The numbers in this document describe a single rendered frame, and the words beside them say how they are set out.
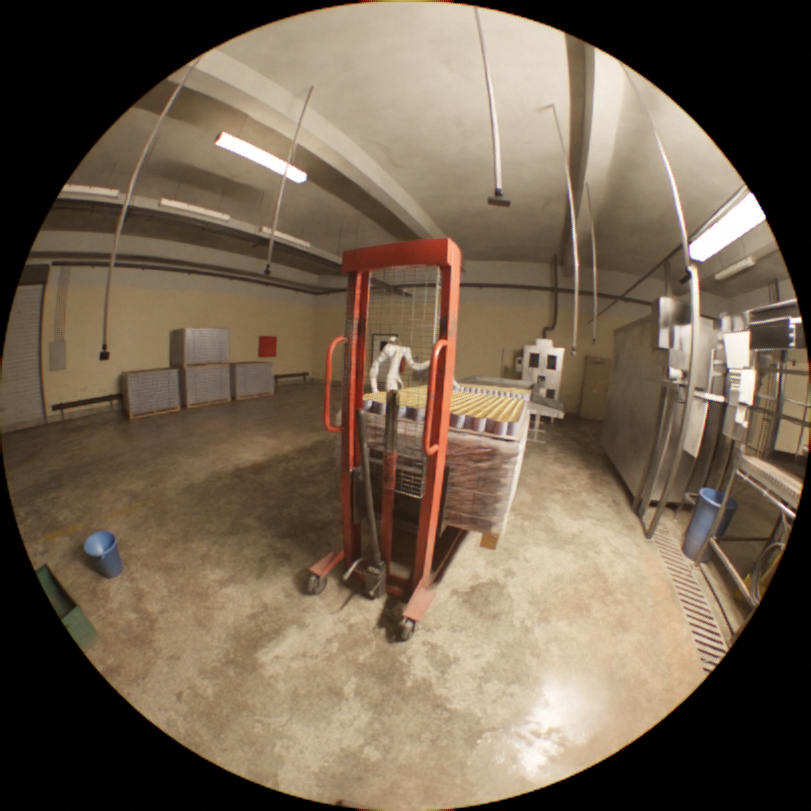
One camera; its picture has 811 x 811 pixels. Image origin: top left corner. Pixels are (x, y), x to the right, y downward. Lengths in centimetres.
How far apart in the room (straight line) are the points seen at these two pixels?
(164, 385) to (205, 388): 126
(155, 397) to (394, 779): 767
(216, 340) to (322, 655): 771
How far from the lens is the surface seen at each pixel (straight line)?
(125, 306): 933
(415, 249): 135
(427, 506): 148
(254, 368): 908
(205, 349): 823
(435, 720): 162
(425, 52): 378
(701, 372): 395
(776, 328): 269
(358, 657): 176
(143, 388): 769
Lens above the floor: 154
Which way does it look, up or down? 11 degrees down
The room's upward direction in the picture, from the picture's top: 4 degrees clockwise
